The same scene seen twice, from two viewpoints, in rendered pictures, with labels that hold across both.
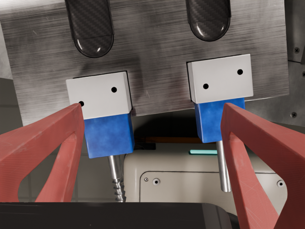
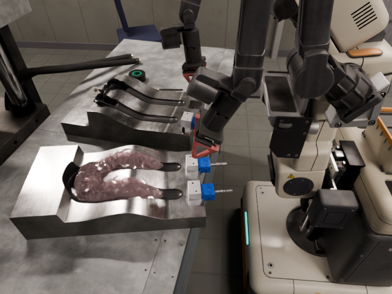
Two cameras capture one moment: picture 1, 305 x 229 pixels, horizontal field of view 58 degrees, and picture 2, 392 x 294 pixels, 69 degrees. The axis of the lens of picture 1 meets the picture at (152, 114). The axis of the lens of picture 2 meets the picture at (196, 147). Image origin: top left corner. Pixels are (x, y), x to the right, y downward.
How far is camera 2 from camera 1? 0.71 m
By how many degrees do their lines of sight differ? 48
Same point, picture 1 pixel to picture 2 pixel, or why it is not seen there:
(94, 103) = (196, 188)
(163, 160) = (254, 260)
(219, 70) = (189, 160)
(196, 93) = (195, 165)
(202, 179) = (265, 234)
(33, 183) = not seen: outside the picture
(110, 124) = (203, 188)
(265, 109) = not seen: hidden behind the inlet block
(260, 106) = not seen: hidden behind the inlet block
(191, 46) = (182, 171)
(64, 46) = (178, 202)
